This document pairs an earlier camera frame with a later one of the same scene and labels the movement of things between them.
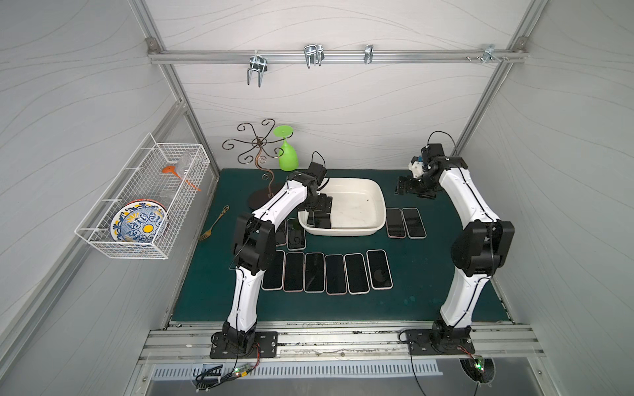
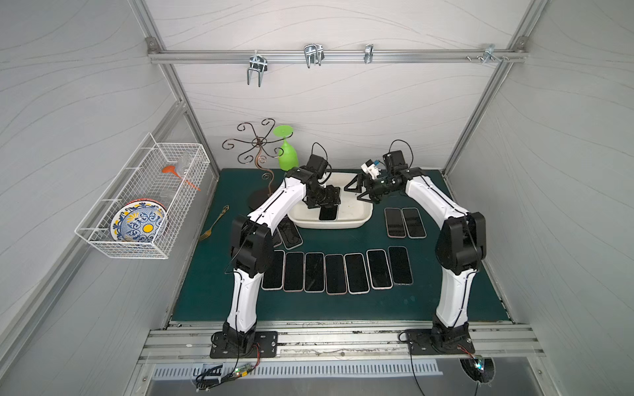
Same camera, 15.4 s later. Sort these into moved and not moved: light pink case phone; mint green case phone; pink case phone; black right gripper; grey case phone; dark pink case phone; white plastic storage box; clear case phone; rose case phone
Moved: white plastic storage box; black right gripper; clear case phone
Not moved: mint green case phone; rose case phone; pink case phone; grey case phone; dark pink case phone; light pink case phone
